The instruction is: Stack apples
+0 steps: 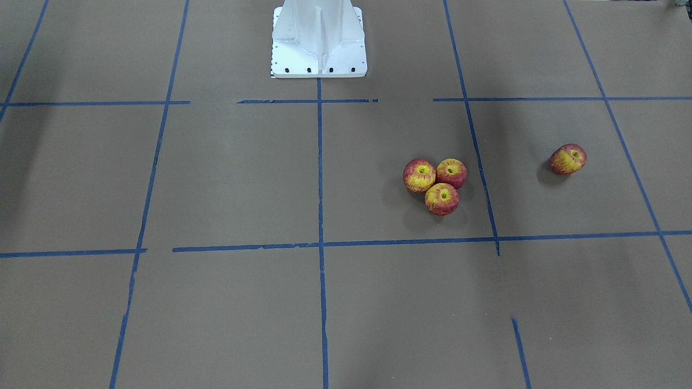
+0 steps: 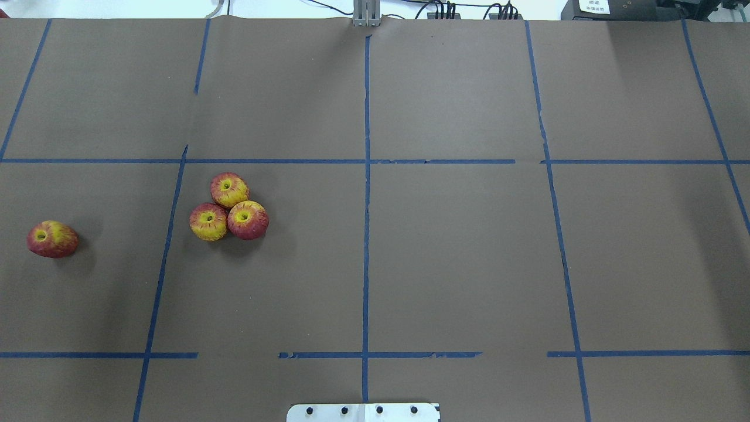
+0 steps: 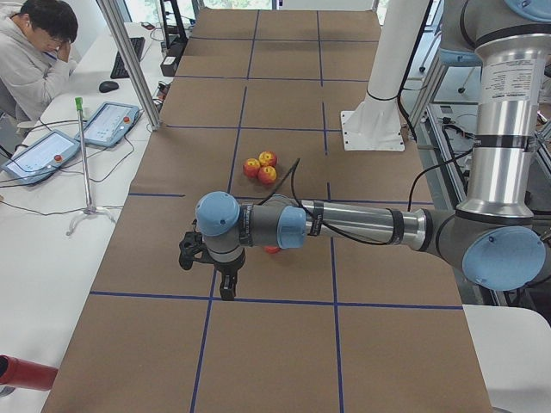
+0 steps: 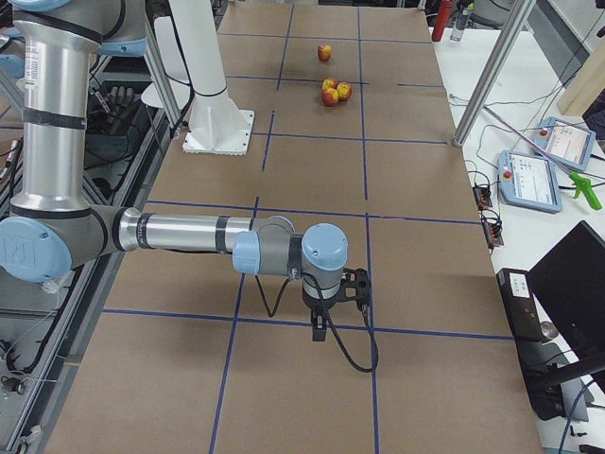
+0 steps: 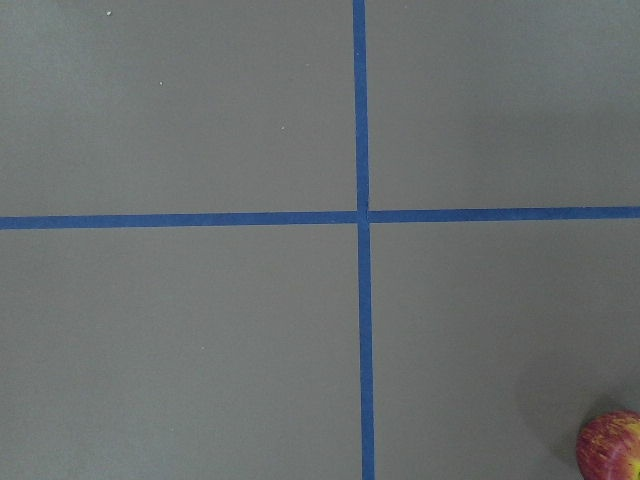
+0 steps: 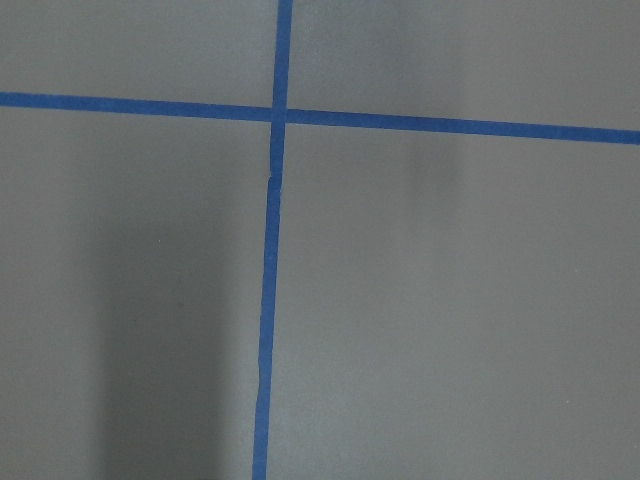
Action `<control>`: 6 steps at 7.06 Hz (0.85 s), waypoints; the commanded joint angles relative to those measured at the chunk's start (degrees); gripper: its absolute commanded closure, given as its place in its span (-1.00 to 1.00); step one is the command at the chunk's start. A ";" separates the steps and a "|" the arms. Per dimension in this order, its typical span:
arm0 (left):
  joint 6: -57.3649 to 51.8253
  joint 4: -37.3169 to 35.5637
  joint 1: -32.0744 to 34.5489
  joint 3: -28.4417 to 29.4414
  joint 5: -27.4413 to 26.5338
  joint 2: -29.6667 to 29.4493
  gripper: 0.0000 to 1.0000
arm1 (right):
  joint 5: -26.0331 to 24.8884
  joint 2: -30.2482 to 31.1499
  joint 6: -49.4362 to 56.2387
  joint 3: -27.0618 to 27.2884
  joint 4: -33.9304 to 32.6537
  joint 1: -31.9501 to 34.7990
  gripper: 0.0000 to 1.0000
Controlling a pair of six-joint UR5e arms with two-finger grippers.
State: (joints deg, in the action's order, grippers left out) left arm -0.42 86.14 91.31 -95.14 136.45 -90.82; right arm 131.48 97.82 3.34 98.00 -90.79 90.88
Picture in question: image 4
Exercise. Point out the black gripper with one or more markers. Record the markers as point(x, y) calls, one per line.
point(318, 302)

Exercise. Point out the lone red yellow apple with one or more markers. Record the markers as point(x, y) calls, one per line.
point(324, 52)

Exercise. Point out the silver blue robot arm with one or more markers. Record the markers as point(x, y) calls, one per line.
point(52, 229)

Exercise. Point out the near black adapter box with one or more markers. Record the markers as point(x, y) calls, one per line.
point(492, 228)

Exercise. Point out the black adapter box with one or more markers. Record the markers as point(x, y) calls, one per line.
point(483, 195)
point(492, 228)

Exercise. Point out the far black adapter box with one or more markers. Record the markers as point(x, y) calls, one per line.
point(483, 195)

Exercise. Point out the front red yellow apple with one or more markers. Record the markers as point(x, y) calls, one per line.
point(329, 97)

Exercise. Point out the right red yellow apple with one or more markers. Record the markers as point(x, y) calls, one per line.
point(344, 90)

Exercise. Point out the black computer box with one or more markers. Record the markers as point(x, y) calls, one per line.
point(530, 336)

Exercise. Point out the rear red yellow apple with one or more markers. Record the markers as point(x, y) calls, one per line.
point(329, 84)

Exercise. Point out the near teach pendant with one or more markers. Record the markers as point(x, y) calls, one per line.
point(528, 181)

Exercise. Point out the teach pendant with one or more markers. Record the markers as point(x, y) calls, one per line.
point(571, 144)
point(528, 181)

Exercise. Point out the black monitor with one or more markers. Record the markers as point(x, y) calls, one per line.
point(569, 284)

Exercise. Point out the green plastic tool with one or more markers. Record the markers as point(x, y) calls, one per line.
point(583, 186)

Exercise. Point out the far teach pendant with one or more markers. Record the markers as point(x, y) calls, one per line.
point(571, 144)

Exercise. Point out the clear bottle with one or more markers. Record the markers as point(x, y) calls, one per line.
point(464, 11)

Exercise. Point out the red bottle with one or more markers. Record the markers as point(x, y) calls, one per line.
point(442, 20)

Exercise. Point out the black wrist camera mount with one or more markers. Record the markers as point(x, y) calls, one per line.
point(356, 287)

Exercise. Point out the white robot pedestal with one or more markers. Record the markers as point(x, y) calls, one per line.
point(189, 49)

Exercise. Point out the aluminium frame post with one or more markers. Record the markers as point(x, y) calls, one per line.
point(503, 46)

